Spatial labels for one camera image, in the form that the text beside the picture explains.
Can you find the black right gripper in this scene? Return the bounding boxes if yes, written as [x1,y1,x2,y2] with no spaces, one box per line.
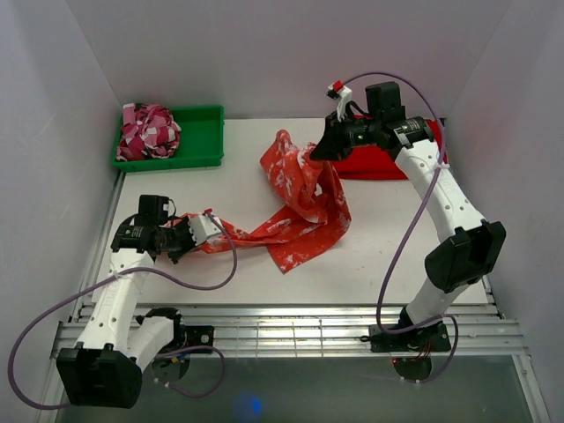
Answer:
[309,109,381,161]

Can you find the red white tie-dye trousers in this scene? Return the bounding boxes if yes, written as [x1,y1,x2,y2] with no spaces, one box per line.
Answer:
[199,130,352,273]

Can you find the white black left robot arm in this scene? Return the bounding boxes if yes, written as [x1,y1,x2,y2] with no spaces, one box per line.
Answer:
[56,195,191,409]

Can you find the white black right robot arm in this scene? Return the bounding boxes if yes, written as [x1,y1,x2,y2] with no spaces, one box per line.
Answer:
[310,81,507,350]

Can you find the folded red trousers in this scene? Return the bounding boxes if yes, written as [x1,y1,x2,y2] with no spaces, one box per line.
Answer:
[330,113,442,181]

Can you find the green plastic bin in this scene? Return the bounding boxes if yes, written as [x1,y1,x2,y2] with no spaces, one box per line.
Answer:
[112,105,224,173]

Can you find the pink camouflage garment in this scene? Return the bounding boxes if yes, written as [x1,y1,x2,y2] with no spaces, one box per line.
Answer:
[115,103,182,162]

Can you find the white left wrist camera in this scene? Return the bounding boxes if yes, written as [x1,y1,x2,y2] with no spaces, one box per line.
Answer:
[189,214,222,246]

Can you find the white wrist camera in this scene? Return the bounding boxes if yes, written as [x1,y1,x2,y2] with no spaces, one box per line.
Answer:
[326,80,353,122]
[189,214,222,246]

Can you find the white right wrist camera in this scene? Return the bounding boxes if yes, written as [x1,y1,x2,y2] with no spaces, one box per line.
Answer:
[326,80,353,122]

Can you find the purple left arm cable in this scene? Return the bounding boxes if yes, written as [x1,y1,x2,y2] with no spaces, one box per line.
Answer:
[7,211,239,410]

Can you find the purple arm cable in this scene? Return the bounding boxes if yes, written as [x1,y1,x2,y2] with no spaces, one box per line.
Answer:
[343,71,459,384]
[7,211,239,410]

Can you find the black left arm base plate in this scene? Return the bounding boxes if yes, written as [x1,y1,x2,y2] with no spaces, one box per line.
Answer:
[180,325,215,347]

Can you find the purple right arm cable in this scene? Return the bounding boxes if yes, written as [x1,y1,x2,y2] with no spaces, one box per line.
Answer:
[343,71,459,384]

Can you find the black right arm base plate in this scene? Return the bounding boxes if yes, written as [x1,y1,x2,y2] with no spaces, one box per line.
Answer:
[367,323,451,353]

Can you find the aluminium table frame rail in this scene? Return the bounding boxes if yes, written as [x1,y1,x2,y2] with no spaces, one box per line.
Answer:
[34,171,552,423]

